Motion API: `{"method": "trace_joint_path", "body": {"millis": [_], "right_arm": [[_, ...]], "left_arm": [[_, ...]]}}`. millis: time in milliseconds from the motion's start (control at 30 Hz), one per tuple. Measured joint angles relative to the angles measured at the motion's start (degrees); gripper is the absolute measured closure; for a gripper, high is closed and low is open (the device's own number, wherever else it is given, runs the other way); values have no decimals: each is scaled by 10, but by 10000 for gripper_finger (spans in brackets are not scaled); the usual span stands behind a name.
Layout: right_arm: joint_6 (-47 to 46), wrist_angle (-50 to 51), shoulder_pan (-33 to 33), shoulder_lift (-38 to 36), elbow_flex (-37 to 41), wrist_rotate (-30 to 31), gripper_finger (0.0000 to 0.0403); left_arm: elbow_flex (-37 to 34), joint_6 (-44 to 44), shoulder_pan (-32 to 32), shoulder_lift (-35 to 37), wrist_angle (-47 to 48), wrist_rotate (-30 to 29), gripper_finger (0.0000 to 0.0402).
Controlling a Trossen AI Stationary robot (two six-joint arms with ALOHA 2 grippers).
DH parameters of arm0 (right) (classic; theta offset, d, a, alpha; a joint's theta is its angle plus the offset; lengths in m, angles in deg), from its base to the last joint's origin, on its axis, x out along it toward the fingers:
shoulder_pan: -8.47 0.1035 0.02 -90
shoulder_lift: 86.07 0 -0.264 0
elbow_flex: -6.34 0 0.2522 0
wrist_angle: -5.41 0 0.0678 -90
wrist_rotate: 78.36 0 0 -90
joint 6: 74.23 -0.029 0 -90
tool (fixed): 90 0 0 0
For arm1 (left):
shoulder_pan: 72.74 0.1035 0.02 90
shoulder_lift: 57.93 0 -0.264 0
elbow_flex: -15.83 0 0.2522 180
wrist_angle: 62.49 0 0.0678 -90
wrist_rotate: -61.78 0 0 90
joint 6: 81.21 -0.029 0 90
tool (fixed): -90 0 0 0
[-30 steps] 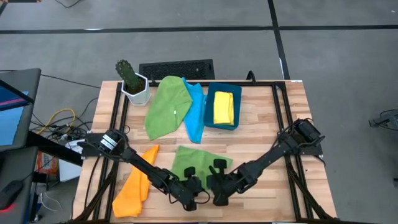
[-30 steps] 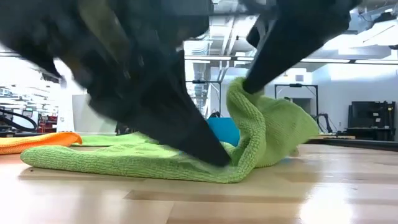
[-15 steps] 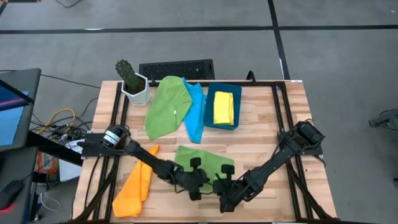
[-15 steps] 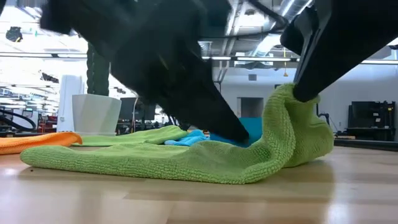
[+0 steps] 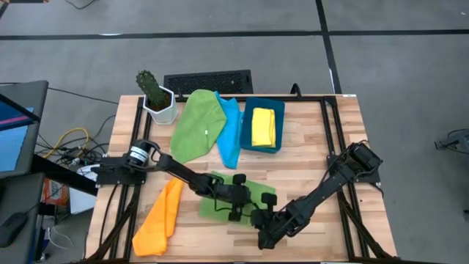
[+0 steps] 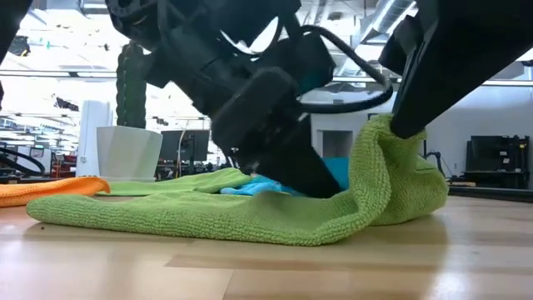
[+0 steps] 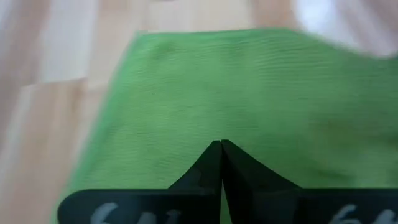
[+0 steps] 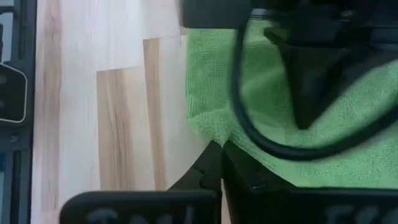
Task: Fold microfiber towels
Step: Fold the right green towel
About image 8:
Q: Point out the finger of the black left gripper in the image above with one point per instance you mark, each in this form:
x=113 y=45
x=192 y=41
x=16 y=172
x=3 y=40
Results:
x=342 y=77
x=292 y=77

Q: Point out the black aluminium table frame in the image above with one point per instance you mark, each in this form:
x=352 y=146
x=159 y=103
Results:
x=28 y=93

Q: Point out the small green microfiber towel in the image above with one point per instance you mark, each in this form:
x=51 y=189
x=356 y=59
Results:
x=211 y=77

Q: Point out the black plate white edged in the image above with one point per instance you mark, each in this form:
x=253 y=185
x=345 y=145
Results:
x=11 y=93

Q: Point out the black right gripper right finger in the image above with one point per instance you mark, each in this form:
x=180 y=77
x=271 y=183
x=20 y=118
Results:
x=264 y=202

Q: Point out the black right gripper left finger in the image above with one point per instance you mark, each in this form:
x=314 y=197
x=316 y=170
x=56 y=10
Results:
x=186 y=202

